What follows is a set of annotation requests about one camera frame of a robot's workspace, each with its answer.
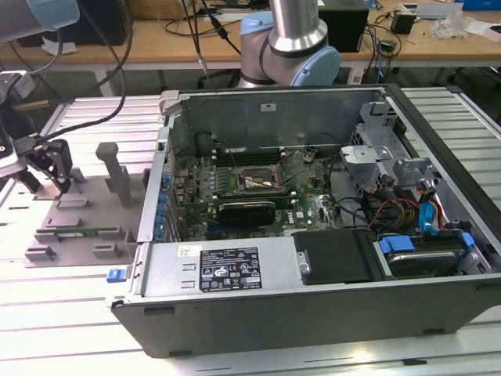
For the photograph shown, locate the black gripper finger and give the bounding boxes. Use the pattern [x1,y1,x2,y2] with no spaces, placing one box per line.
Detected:
[38,138,74,196]
[10,163,41,195]

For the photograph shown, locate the metal socket cover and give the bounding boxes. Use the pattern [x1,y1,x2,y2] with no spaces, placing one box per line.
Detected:
[269,160,287,189]

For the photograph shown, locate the CPU socket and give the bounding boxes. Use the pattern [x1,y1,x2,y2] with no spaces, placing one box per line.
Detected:
[236,164,286,193]

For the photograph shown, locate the green RAM stick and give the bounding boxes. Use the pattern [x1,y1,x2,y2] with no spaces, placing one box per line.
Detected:
[54,226,121,239]

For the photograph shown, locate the crumpled white paper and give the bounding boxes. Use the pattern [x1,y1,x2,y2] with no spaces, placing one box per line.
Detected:
[41,37,78,56]

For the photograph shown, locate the grey parts rack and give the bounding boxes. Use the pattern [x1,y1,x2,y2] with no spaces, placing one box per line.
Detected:
[23,141,152,269]

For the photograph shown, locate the grey case latch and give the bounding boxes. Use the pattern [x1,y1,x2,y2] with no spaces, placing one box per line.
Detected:
[159,89,185,117]

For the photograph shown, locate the large black computer tower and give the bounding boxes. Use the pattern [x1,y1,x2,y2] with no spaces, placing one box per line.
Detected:
[58,0,134,47]

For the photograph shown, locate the silver power supply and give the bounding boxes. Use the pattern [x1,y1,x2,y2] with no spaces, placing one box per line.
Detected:
[139,237,314,297]

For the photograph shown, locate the black graphics card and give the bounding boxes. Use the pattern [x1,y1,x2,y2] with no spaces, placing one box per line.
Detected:
[217,199,277,227]

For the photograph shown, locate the green motherboard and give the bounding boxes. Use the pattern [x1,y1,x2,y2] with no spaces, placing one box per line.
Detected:
[171,150,341,242]

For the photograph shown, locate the dark grey PC case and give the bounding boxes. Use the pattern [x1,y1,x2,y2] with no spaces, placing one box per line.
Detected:
[105,82,501,360]

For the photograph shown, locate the black plastic shroud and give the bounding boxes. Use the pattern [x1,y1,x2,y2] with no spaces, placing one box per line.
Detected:
[291,230,383,286]

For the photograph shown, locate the metal drive cage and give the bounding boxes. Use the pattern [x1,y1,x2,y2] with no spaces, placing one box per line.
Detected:
[338,99,435,197]

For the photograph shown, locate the black box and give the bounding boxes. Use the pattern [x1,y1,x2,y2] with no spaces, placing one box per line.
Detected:
[319,6,371,54]

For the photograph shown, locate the blue disk carrier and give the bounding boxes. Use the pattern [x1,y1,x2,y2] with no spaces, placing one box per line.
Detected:
[378,231,477,275]

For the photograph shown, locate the small black cube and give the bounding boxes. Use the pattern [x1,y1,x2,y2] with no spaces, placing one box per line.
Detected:
[390,10,416,35]

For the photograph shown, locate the black hard disk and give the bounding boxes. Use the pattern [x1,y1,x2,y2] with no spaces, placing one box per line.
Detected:
[389,250,459,278]

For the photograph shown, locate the wooden desk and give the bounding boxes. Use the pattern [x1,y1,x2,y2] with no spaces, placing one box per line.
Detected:
[0,0,501,75]

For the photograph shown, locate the grey flat device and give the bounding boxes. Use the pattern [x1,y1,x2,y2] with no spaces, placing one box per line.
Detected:
[398,2,465,20]

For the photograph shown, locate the clear plastic bags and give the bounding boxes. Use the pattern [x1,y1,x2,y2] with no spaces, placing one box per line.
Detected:
[432,10,470,40]

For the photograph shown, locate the white flat packet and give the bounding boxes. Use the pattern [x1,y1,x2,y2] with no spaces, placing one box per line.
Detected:
[465,19,501,43]

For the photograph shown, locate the blue box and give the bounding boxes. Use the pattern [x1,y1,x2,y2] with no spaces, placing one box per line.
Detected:
[461,0,501,12]

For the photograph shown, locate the small white wrist camera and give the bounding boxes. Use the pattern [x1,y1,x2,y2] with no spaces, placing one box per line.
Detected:
[0,135,19,178]

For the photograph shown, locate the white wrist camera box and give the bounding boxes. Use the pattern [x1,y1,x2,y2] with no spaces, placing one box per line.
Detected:
[0,71,34,103]

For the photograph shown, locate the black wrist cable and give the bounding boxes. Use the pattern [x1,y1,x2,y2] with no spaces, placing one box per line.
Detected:
[13,0,130,156]

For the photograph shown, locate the black looped cable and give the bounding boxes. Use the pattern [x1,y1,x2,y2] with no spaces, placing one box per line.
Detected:
[194,132,215,156]

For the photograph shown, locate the red yellow wire bundle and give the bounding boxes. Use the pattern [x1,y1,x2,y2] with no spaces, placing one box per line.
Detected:
[363,195,420,232]

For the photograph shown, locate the blue flat data wire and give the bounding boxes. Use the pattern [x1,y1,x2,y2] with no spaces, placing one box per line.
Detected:
[418,178,447,236]

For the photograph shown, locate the orange flat data wire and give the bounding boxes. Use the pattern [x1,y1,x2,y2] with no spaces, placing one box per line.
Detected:
[437,197,448,233]

